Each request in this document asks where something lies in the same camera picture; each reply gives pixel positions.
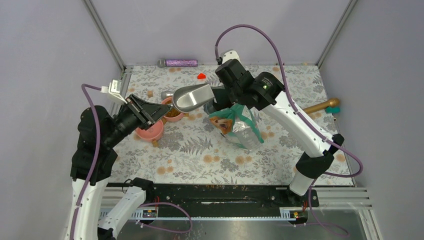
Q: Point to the green pet food bag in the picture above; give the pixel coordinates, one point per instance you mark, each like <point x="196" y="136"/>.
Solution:
<point x="235" y="122"/>

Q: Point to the silver toy microphone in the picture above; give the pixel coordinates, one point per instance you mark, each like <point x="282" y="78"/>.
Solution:
<point x="166" y="94"/>

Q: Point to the brown pet food kibble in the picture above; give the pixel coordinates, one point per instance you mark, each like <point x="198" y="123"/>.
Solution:
<point x="173" y="113"/>

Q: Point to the silver metal scoop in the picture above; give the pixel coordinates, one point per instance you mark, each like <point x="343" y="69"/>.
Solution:
<point x="189" y="98"/>

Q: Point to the teal block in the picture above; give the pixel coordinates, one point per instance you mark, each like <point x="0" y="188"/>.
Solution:
<point x="333" y="110"/>

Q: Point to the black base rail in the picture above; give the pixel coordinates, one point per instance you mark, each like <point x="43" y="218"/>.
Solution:
<point x="225" y="202"/>

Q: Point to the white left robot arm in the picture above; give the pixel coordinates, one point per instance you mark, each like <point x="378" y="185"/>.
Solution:
<point x="92" y="163"/>

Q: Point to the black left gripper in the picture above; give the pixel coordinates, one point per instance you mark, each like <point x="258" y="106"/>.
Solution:
<point x="148" y="112"/>

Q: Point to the floral patterned table mat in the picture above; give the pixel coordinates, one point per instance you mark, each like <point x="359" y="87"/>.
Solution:
<point x="192" y="150"/>

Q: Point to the purple glitter toy microphone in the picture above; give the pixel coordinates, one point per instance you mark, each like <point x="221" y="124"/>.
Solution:
<point x="175" y="63"/>

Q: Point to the red house-shaped block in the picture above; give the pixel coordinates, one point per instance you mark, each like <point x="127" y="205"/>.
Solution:
<point x="201" y="76"/>

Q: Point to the pink double pet bowl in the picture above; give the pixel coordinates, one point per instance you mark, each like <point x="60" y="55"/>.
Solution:
<point x="155" y="133"/>

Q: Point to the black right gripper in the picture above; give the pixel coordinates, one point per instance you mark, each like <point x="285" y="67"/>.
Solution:
<point x="232" y="100"/>

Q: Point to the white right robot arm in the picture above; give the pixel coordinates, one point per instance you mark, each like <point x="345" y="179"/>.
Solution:
<point x="268" y="94"/>

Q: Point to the tan wooden cube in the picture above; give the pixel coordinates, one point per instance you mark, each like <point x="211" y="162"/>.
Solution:
<point x="150" y="93"/>

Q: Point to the gold toy microphone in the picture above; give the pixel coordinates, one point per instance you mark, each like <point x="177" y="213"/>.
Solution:
<point x="332" y="102"/>

